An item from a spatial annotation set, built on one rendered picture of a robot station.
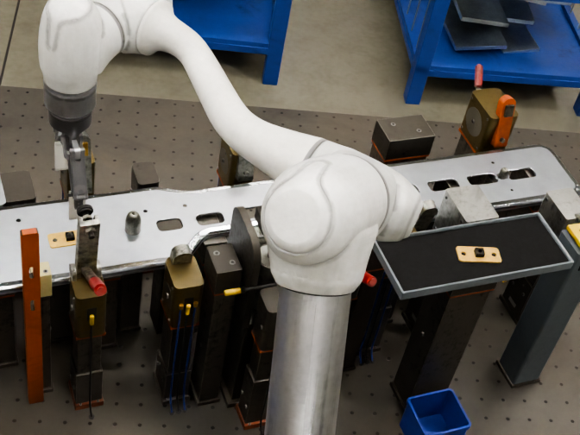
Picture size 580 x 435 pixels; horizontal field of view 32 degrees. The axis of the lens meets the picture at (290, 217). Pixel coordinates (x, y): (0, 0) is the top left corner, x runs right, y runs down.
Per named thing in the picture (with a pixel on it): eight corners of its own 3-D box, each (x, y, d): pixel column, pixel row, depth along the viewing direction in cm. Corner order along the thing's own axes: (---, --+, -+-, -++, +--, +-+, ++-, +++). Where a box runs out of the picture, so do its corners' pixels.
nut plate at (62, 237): (89, 229, 206) (89, 224, 205) (93, 242, 203) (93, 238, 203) (47, 235, 203) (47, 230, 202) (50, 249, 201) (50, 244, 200)
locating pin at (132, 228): (138, 228, 210) (139, 205, 206) (141, 239, 208) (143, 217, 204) (122, 230, 209) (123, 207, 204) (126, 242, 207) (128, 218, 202)
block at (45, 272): (51, 378, 215) (48, 260, 190) (53, 391, 213) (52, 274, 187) (34, 381, 214) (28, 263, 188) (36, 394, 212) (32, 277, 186)
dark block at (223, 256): (210, 375, 222) (231, 242, 192) (219, 401, 217) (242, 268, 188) (187, 380, 220) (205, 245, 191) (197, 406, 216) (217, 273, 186)
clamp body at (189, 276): (180, 370, 222) (195, 253, 196) (194, 412, 215) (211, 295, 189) (151, 376, 220) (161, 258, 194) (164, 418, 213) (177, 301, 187)
